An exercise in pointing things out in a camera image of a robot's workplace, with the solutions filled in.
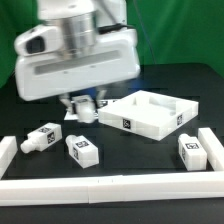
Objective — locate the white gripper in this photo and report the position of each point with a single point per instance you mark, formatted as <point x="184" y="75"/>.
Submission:
<point x="113" y="58"/>

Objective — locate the white square tabletop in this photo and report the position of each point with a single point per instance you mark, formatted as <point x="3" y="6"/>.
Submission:
<point x="148" y="114"/>

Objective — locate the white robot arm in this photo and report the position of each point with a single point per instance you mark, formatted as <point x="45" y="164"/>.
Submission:
<point x="79" y="44"/>

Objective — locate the white tag sheet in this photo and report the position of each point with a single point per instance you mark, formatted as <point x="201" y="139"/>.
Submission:
<point x="73" y="116"/>

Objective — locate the white U-shaped fence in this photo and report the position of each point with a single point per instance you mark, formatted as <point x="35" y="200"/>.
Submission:
<point x="123" y="188"/>

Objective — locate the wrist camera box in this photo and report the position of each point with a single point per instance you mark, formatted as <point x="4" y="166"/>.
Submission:
<point x="38" y="41"/>

